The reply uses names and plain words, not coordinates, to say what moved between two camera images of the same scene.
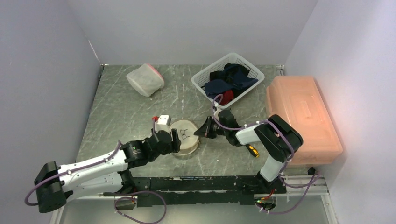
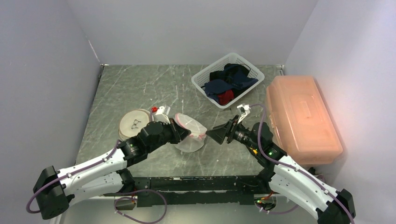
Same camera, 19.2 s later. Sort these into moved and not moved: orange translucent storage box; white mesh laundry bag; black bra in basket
Moved: white mesh laundry bag
Not moved: black bra in basket; orange translucent storage box
